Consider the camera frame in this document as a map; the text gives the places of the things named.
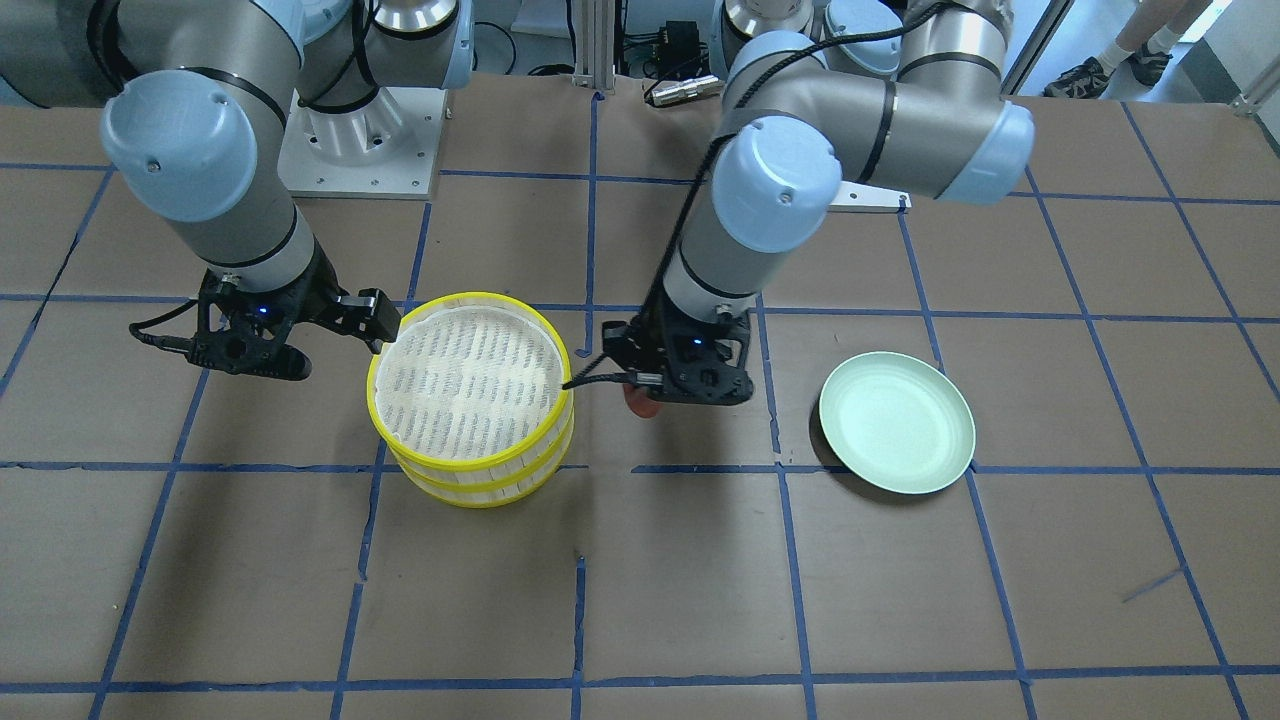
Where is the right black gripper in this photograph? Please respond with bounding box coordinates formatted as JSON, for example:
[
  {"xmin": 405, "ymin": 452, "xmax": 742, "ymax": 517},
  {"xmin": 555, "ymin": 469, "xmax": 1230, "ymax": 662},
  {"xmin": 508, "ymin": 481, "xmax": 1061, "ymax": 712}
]
[{"xmin": 186, "ymin": 247, "xmax": 402, "ymax": 380}]

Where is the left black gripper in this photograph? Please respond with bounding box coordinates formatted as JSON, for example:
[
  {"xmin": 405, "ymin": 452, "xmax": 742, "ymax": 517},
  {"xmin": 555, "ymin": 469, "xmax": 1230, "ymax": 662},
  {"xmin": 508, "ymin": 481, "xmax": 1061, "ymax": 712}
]
[{"xmin": 562, "ymin": 290, "xmax": 754, "ymax": 406}]

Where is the brown bun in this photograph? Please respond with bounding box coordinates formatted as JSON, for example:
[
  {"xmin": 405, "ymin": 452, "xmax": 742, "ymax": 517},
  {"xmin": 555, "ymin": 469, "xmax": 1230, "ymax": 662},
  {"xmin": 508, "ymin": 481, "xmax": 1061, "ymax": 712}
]
[{"xmin": 623, "ymin": 384, "xmax": 662, "ymax": 419}]

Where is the yellow steamer layer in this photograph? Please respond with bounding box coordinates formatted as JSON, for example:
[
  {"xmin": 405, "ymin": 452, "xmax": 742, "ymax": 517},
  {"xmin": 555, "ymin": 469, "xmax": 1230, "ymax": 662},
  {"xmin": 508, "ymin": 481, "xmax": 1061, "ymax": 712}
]
[
  {"xmin": 389, "ymin": 413, "xmax": 575, "ymax": 509},
  {"xmin": 366, "ymin": 292, "xmax": 573, "ymax": 471}
]

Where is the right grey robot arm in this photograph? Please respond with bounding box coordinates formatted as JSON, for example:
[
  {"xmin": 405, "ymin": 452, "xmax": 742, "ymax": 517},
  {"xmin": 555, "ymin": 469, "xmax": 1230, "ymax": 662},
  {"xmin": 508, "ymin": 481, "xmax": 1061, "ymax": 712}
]
[{"xmin": 1, "ymin": 1, "xmax": 401, "ymax": 380}]

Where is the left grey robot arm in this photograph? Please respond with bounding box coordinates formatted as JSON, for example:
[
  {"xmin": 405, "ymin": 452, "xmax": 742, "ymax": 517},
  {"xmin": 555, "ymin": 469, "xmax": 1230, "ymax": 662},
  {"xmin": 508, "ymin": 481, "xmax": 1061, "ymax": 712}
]
[{"xmin": 566, "ymin": 1, "xmax": 1036, "ymax": 406}]

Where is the light green plate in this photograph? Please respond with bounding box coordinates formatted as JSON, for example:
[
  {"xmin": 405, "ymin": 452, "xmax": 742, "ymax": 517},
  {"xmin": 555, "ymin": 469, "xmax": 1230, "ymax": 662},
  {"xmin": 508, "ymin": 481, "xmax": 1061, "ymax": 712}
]
[{"xmin": 817, "ymin": 351, "xmax": 977, "ymax": 495}]

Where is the black power adapter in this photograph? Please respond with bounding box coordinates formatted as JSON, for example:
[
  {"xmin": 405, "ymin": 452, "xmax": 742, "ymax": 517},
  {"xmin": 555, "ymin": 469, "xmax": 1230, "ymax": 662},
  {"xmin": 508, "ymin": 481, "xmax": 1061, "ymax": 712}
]
[{"xmin": 653, "ymin": 20, "xmax": 703, "ymax": 79}]

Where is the person's left shoe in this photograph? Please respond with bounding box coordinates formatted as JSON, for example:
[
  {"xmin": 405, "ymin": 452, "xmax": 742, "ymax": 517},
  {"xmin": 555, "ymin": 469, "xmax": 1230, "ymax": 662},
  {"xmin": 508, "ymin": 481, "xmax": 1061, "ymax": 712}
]
[{"xmin": 1041, "ymin": 56, "xmax": 1111, "ymax": 99}]

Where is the person's shoe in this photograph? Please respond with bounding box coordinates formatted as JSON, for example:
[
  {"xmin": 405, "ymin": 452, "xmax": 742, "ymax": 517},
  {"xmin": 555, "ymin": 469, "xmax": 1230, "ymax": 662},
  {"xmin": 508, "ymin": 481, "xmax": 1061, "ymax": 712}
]
[
  {"xmin": 1126, "ymin": 44, "xmax": 1172, "ymax": 88},
  {"xmin": 1041, "ymin": 56, "xmax": 1111, "ymax": 99}
]

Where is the person's right shoe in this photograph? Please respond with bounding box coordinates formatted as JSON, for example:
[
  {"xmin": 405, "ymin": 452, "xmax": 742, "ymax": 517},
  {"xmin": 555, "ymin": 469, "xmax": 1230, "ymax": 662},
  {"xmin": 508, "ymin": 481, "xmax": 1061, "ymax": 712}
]
[{"xmin": 1126, "ymin": 44, "xmax": 1172, "ymax": 88}]

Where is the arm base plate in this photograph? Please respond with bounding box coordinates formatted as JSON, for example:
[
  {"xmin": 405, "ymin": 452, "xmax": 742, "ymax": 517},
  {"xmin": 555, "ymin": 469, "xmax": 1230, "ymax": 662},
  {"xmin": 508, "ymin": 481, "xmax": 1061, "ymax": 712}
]
[
  {"xmin": 276, "ymin": 88, "xmax": 449, "ymax": 201},
  {"xmin": 828, "ymin": 181, "xmax": 913, "ymax": 214}
]

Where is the silver cable connector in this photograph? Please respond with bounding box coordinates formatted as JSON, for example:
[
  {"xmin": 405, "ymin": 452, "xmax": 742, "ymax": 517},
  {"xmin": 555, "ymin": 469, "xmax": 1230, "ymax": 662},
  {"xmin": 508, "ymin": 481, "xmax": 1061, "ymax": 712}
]
[{"xmin": 643, "ymin": 76, "xmax": 724, "ymax": 109}]

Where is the aluminium camera post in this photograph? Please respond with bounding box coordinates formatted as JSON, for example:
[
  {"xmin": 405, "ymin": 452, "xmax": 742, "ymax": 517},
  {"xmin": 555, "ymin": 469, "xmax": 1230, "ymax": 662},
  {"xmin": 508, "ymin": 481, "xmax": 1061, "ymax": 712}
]
[{"xmin": 567, "ymin": 1, "xmax": 623, "ymax": 97}]

